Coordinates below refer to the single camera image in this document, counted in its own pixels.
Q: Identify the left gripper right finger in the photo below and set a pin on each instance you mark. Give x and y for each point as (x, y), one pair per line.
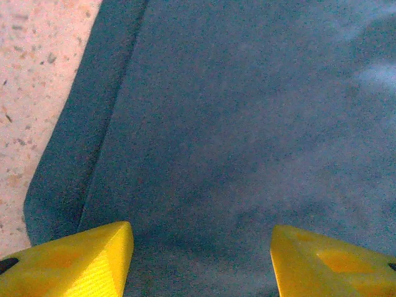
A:
(325, 269)

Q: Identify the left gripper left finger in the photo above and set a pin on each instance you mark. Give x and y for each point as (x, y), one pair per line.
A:
(77, 266)

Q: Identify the blue t-shirt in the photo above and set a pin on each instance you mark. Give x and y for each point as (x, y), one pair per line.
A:
(216, 123)

